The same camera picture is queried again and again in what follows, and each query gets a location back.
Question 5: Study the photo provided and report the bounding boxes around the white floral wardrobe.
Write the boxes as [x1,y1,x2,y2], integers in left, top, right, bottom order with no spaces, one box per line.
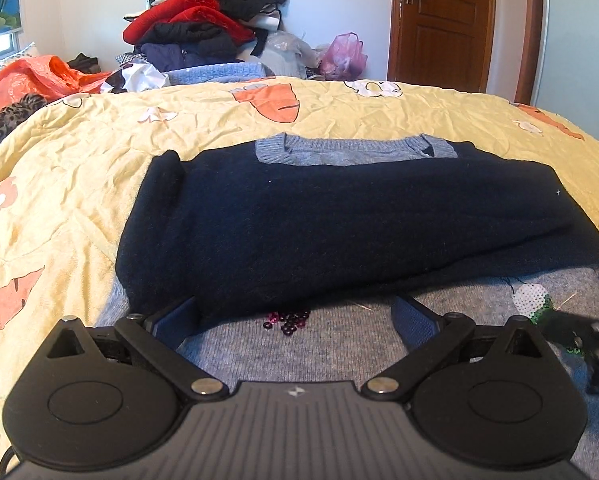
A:
[532,0,599,157]

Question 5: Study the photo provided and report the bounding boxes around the orange plastic bag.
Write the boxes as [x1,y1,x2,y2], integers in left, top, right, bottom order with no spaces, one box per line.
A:
[0,55,114,122]

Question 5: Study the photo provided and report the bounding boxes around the dark navy garment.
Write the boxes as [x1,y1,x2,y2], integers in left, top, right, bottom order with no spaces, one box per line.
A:
[138,22,241,72]

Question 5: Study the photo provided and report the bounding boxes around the wooden door frame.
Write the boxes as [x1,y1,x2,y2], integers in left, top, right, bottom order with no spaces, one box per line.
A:
[513,0,545,104]

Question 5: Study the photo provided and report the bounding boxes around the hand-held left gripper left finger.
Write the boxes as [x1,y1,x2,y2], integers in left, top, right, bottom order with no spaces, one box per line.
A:
[44,296,230,403]

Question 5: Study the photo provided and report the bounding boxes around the leopard print cloth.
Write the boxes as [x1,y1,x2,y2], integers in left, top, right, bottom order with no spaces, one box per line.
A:
[0,92,49,143]

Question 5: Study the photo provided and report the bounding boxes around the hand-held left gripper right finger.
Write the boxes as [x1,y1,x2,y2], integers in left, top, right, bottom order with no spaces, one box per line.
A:
[362,294,553,403]

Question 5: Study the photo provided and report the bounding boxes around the yellow carrot print blanket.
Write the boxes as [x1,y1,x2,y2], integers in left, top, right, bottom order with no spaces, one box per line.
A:
[0,76,599,480]

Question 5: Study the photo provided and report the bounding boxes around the dark cloth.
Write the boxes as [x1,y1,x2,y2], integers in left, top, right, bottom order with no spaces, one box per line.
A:
[67,52,101,76]

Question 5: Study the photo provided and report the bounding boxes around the grey and navy knit sweater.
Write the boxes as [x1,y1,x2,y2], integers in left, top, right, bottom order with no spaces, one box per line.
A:
[97,132,599,480]

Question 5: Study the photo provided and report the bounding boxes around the white patterned cloth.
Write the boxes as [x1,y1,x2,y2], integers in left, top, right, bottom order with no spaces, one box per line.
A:
[0,42,39,74]

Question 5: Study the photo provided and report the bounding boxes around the clear plastic bag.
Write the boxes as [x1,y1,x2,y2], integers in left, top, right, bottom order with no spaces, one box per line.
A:
[262,30,326,80]

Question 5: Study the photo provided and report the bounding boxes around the pink plastic bag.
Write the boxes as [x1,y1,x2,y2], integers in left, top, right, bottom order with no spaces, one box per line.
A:
[318,32,369,81]

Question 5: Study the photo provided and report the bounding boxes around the wooden door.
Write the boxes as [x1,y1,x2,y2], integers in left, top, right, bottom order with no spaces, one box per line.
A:
[387,0,497,94]

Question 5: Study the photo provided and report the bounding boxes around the black and white cloth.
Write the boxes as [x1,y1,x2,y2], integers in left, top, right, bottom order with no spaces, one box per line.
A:
[101,61,171,94]

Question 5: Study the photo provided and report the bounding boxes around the red garment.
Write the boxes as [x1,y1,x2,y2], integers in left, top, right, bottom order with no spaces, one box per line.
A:
[123,0,256,47]

